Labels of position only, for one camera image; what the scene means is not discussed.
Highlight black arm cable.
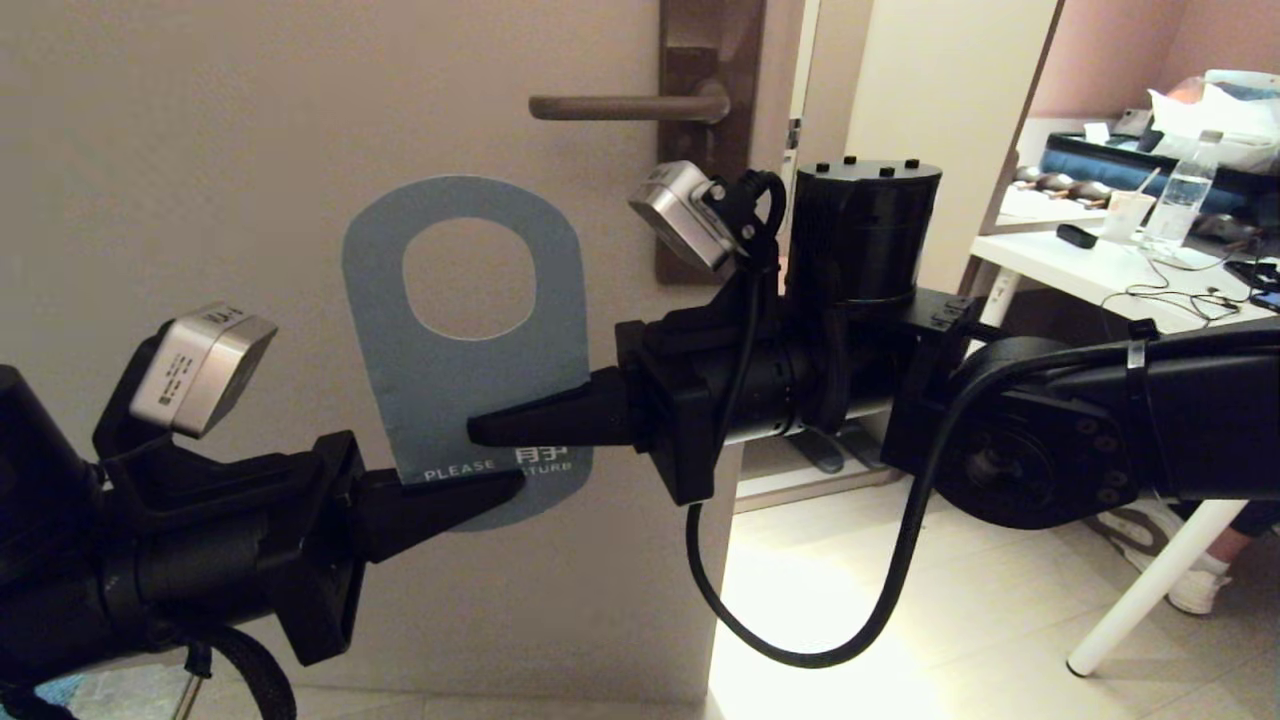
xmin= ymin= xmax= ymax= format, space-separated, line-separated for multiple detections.
xmin=685 ymin=170 xmax=1280 ymax=669
xmin=0 ymin=620 xmax=296 ymax=720

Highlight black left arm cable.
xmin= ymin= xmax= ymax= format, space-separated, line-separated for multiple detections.
xmin=0 ymin=620 xmax=296 ymax=720

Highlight black smartphone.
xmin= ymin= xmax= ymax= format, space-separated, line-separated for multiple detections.
xmin=1222 ymin=258 xmax=1280 ymax=313

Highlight clear plastic water bottle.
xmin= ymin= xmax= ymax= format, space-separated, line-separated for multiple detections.
xmin=1140 ymin=130 xmax=1223 ymax=259

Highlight white sneaker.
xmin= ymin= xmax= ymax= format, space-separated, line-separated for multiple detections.
xmin=1085 ymin=500 xmax=1229 ymax=615

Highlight dark blue tray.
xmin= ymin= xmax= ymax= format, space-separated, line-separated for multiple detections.
xmin=1038 ymin=135 xmax=1280 ymax=216

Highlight person's leg black trousers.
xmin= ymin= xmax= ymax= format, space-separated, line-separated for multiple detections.
xmin=1215 ymin=498 xmax=1280 ymax=561

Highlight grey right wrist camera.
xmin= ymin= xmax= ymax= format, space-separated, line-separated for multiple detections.
xmin=628 ymin=160 xmax=746 ymax=273

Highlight beige room door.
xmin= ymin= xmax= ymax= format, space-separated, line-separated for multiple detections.
xmin=0 ymin=0 xmax=801 ymax=706

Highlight white plastic bag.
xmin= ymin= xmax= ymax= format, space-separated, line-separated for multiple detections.
xmin=1145 ymin=72 xmax=1280 ymax=179

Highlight brown metal door handle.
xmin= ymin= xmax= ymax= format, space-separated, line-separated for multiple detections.
xmin=529 ymin=82 xmax=732 ymax=125

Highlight blue and white door hanger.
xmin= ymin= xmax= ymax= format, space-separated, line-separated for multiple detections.
xmin=342 ymin=175 xmax=595 ymax=531

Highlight white paper cup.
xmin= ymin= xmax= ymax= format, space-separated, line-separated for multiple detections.
xmin=1100 ymin=170 xmax=1158 ymax=248

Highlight black earphone cable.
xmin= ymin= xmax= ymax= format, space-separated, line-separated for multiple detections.
xmin=1125 ymin=245 xmax=1266 ymax=326

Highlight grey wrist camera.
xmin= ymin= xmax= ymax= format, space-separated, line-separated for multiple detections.
xmin=130 ymin=303 xmax=279 ymax=439
xmin=628 ymin=160 xmax=746 ymax=273

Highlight white shelf bench unit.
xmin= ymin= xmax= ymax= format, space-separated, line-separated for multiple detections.
xmin=735 ymin=0 xmax=1061 ymax=513

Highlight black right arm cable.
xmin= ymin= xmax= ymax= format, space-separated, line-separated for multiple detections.
xmin=685 ymin=170 xmax=1280 ymax=669

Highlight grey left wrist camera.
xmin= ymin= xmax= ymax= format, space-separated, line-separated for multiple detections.
xmin=130 ymin=303 xmax=279 ymax=439

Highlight white paper sheet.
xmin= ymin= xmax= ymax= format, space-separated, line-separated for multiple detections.
xmin=1000 ymin=185 xmax=1103 ymax=227

